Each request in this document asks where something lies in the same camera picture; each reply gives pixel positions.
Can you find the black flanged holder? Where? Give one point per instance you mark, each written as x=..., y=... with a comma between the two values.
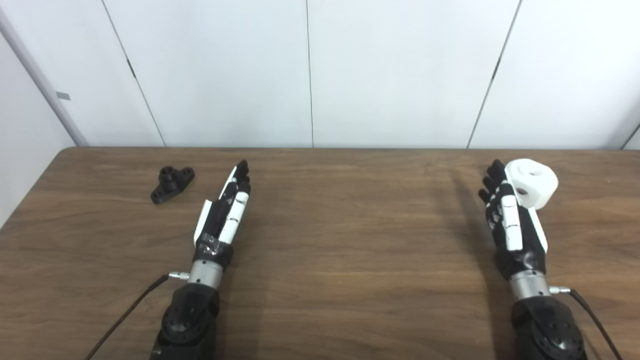
x=170, y=186

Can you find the round white plastic piece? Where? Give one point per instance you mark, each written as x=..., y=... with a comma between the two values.
x=537, y=187

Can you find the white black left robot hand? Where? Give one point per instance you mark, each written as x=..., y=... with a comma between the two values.
x=227, y=215

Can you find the black panel hinge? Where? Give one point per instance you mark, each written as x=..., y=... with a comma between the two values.
x=131, y=69
x=495, y=69

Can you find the small grey wall tag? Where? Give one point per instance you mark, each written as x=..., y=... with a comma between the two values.
x=63, y=96

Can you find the grey wall corner trim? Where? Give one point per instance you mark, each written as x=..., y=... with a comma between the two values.
x=45, y=85

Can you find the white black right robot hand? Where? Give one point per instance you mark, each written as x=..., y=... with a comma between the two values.
x=512, y=225

